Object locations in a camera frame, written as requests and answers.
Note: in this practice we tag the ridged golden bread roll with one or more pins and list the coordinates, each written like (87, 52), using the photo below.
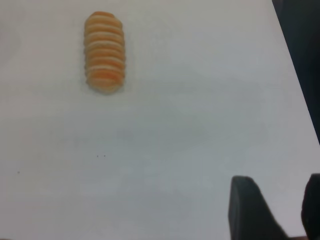
(104, 53)

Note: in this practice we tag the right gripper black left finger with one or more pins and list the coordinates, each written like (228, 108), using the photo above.
(250, 215)

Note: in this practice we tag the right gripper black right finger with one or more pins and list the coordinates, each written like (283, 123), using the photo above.
(312, 210)

